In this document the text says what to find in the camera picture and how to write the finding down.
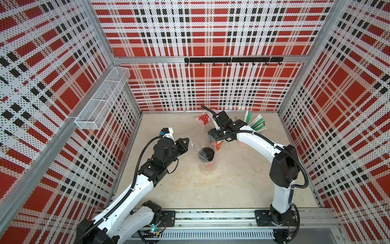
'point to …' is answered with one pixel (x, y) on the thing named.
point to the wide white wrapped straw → (257, 119)
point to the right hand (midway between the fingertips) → (218, 134)
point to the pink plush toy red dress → (204, 118)
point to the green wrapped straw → (259, 121)
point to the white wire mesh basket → (92, 114)
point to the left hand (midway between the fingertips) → (191, 139)
